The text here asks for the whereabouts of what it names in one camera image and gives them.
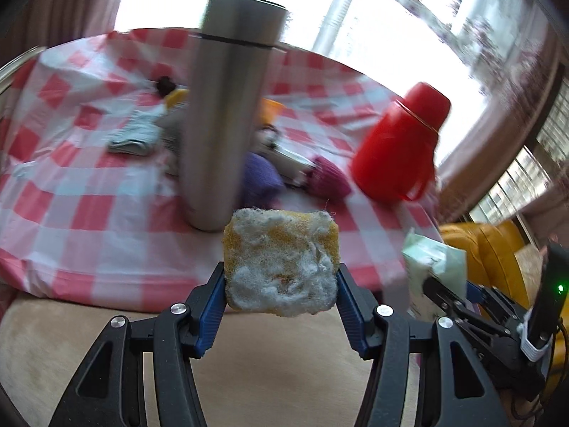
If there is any orange felt cloth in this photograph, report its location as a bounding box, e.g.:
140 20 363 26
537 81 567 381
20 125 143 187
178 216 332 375
260 97 286 126

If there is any white green tissue pack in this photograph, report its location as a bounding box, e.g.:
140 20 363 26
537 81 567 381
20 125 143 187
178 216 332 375
401 230 468 322

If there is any black camera with green light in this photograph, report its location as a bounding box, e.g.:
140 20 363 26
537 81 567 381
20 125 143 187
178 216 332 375
518 241 568 363

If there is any yellow white scrub sponge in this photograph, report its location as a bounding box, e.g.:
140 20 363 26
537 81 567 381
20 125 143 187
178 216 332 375
223 208 340 317

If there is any orange round sponge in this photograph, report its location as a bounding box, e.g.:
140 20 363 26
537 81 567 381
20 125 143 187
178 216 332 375
164 88 189 110

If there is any red plastic thermos jug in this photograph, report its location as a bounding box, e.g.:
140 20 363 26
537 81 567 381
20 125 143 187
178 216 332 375
350 82 451 205

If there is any grey white sock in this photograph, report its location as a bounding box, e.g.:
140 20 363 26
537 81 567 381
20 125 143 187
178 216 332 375
107 110 161 157

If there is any beige drawstring pouch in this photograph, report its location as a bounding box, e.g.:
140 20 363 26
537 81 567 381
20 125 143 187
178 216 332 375
252 125 315 187

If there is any yellow leather sofa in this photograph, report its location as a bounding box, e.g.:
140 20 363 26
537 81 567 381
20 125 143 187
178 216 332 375
438 219 569 401

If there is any purple knitted cup sleeve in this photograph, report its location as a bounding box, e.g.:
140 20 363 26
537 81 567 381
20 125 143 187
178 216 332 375
241 152 286 208

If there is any red white checkered tablecloth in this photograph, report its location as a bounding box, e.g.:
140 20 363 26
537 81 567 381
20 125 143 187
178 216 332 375
1 28 442 312

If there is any pink curtain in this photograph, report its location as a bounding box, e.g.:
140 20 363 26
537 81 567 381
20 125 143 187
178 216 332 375
1 0 121 64

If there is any silver steel thermos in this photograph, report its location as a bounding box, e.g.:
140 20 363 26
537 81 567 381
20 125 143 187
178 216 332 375
179 0 287 231

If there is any magenta knitted cup sleeve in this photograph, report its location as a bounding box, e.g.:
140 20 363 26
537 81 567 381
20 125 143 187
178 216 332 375
306 156 351 201

